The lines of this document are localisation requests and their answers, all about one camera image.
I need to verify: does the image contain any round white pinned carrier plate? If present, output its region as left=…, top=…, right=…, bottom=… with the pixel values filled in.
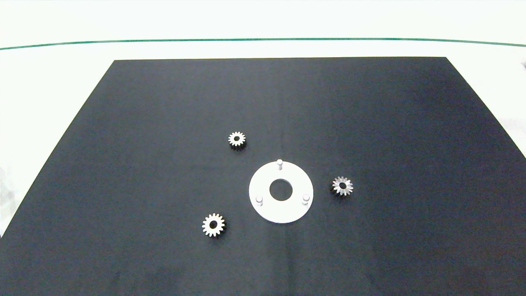
left=249, top=159, right=314, bottom=224

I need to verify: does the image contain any small steel spur gear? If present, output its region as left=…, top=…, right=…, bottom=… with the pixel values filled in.
left=228, top=131, right=247, bottom=151
left=331, top=176, right=354, bottom=198
left=201, top=213, right=227, bottom=239

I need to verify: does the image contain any dark rectangular work mat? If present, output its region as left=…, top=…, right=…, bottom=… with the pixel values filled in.
left=0, top=57, right=526, bottom=296

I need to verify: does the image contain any thin green tape line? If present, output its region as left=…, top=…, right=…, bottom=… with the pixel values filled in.
left=0, top=38, right=526, bottom=51

